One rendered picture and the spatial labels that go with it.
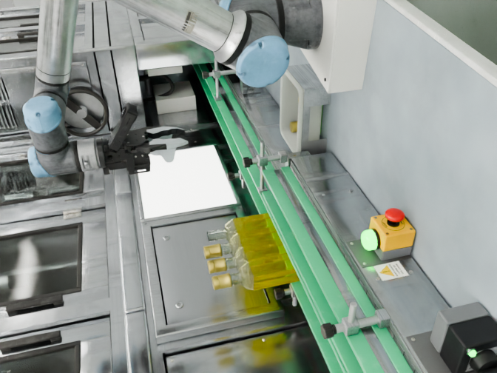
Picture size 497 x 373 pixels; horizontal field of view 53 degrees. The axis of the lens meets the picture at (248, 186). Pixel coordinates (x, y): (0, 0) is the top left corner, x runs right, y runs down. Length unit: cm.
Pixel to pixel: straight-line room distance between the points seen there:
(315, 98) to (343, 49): 27
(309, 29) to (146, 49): 103
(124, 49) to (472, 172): 152
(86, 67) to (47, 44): 95
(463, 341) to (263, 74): 63
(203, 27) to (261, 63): 14
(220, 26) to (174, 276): 74
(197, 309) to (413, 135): 71
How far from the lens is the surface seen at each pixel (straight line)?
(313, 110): 143
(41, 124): 117
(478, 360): 93
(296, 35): 121
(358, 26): 116
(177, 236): 159
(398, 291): 106
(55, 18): 118
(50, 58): 122
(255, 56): 105
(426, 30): 100
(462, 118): 92
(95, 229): 175
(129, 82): 216
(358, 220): 121
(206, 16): 103
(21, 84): 220
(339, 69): 119
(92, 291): 154
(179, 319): 136
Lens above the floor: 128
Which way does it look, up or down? 11 degrees down
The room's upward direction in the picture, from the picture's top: 99 degrees counter-clockwise
